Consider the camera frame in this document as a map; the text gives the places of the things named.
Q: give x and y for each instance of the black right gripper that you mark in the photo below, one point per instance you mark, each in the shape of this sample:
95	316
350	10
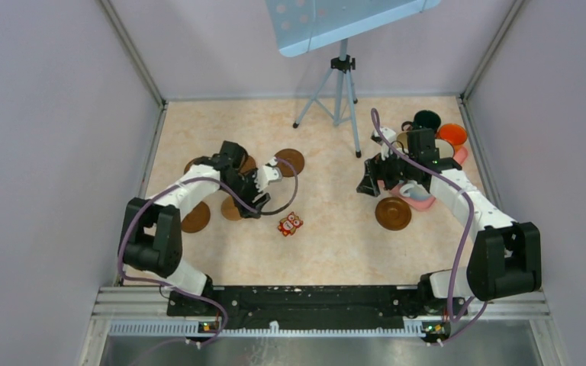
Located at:
376	168

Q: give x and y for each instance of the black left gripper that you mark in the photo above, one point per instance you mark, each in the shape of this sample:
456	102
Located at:
259	200

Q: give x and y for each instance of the dark brown ridged coaster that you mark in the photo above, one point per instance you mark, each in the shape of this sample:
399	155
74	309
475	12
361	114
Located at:
248	165

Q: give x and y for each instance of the light brown coaster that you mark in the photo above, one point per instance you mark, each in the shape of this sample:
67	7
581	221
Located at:
229	210

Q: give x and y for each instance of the dark brown wooden coaster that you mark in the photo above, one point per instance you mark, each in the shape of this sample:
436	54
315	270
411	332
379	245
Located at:
290	162

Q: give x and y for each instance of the red owl figure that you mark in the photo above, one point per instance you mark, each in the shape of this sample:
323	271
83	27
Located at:
290	224

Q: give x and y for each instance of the pink tray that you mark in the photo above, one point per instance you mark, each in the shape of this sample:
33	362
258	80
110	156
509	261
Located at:
422	202

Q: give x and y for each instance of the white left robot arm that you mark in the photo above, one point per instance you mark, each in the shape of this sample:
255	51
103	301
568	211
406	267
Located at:
151	239

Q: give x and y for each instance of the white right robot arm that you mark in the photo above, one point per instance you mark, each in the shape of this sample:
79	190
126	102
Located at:
506	255

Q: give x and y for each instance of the beige mug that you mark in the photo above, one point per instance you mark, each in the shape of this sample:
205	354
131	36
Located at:
401	142

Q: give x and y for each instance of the cream white mug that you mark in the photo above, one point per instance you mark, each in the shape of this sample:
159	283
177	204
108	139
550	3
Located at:
445	149

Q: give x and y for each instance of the dark green mug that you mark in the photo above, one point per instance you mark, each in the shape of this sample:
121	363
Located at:
425	119

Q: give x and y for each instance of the orange mug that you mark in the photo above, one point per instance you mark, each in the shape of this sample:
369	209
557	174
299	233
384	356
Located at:
454	134

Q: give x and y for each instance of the blue dotted board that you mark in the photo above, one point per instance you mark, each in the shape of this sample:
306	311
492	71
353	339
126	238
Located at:
303	26

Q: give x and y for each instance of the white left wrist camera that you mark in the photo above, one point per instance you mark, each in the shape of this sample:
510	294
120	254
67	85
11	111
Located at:
266	174

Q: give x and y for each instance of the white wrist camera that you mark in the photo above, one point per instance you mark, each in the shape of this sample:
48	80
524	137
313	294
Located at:
384	137
266	174

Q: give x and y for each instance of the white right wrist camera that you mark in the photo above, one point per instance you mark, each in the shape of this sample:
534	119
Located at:
384	137

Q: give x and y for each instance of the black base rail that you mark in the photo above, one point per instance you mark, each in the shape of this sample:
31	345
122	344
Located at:
350	307

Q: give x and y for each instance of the grey cable duct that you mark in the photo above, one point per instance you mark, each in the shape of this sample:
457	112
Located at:
193	329

